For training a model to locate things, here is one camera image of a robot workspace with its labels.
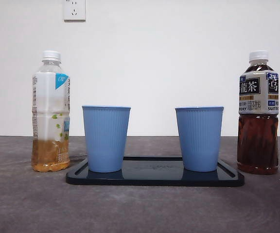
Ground pale tea bottle white label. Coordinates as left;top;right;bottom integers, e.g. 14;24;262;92
31;50;71;173

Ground dark oolong tea bottle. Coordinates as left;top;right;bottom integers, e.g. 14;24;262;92
236;50;280;175

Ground blue ribbed cup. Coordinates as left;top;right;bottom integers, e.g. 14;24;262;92
175;105;225;172
81;105;132;173

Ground dark blue tray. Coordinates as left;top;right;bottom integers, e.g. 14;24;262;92
65;156;245;187

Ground white wall socket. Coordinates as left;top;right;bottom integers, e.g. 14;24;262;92
63;0;87;22

